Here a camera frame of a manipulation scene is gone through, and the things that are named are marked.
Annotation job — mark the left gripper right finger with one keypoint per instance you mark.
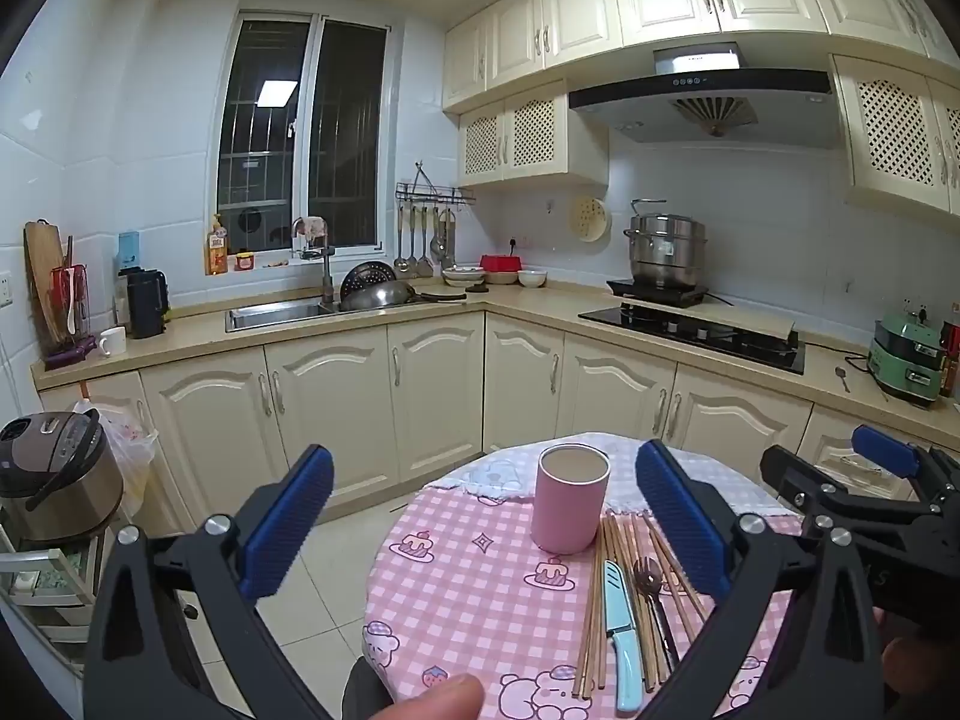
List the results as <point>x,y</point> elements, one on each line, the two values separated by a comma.
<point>826,658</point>

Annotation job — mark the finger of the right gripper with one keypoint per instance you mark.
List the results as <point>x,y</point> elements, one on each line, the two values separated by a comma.
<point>805,487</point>
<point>891,454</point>

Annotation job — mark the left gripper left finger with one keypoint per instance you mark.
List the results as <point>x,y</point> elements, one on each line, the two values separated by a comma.
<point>140,659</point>

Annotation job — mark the wooden chopstick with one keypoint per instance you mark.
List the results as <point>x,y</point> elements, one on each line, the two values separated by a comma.
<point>584,678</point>
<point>675,576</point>
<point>627,558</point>
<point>599,659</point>

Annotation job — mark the dark metal spoon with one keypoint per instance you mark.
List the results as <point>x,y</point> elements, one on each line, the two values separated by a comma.
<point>649,576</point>

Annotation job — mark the light blue knife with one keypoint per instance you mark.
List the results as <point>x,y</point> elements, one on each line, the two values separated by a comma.
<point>621,630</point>

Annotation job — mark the pink utensil cup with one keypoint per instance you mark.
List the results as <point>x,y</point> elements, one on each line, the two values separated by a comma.
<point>570,488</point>

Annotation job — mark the person right hand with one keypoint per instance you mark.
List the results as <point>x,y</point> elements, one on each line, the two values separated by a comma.
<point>919,667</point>

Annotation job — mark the person left hand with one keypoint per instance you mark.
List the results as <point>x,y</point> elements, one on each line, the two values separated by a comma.
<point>459,698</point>

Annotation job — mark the green electric cooker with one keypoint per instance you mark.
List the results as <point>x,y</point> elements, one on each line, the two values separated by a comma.
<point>905,357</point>

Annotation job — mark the spoon on counter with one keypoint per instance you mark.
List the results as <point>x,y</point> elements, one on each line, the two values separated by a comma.
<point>842,375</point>

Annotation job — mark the black gas stove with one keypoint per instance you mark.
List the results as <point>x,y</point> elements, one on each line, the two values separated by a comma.
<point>786,354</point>

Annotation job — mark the brown rice cooker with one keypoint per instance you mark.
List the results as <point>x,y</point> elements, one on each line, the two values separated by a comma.
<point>59,478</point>

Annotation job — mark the induction cooker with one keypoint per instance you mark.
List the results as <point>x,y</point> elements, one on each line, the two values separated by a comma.
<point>677,296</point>

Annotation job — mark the plastic bag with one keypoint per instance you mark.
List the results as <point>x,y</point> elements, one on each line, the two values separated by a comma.
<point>134,448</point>

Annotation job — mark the steel steamer pot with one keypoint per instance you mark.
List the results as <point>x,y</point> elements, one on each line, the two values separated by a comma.
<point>666,250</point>

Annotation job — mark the pink checkered tablecloth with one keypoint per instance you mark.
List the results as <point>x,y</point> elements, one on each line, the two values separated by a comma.
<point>458,586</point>

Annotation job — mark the white mug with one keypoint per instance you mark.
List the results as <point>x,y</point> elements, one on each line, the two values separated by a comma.
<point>112,342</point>

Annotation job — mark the round cream steamer tray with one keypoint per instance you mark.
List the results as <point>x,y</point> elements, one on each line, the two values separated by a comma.
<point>588,219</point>

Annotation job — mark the white bowl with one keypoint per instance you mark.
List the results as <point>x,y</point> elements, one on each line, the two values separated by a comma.
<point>533,279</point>

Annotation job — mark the steel sink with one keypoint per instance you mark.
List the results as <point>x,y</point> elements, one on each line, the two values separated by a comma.
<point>272,314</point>

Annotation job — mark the black electric kettle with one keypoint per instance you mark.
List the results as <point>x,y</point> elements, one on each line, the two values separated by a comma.
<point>148,303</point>

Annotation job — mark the red box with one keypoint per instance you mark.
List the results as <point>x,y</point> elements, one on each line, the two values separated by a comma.
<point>501,263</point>

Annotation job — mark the red utensil holder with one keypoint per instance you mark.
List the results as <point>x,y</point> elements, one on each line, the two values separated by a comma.
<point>69,297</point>

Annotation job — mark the range hood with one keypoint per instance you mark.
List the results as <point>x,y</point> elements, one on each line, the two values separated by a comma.
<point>707,94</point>

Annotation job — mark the faucet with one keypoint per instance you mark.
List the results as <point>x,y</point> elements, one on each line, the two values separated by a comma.
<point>324,269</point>

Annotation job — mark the orange bottle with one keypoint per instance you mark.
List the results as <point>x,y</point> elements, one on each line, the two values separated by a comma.
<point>216,248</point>

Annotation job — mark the wooden cutting board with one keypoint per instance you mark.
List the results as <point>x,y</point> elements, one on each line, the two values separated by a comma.
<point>44,254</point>

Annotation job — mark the hanging utensil rack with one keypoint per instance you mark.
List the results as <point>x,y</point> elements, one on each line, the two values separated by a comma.
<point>426,220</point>

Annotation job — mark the window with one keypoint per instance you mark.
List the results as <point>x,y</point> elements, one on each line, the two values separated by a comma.
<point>300,145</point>

